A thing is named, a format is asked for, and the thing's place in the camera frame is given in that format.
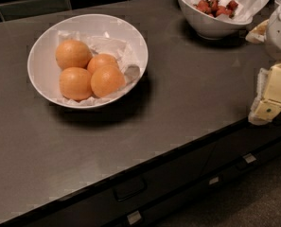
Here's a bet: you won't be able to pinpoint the right dark drawer front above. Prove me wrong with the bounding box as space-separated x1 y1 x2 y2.
202 114 281 175

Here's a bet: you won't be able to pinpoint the orange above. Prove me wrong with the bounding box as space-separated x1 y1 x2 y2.
91 65 126 97
59 67 93 101
55 40 93 70
87 53 118 74

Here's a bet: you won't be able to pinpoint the large white bowl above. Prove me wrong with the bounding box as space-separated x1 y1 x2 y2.
27 14 149 107

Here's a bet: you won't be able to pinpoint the white strawberry bowl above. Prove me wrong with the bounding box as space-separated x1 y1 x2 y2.
178 0 253 40

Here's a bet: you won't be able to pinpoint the left dark drawer front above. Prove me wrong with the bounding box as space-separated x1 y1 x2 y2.
1 142 215 227

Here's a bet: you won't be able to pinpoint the lower dark drawer front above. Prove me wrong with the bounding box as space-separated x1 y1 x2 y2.
102 136 281 227

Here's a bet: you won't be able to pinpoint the dark drawer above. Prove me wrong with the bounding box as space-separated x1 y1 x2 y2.
1 142 215 227
202 114 281 175
102 136 281 227

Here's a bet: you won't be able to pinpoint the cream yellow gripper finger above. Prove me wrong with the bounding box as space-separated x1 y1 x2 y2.
248 61 281 126

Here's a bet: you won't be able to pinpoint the white paper in orange bowl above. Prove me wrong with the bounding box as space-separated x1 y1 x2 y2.
49 30 148 109

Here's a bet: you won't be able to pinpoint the red strawberries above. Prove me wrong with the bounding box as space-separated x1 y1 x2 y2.
194 0 238 18

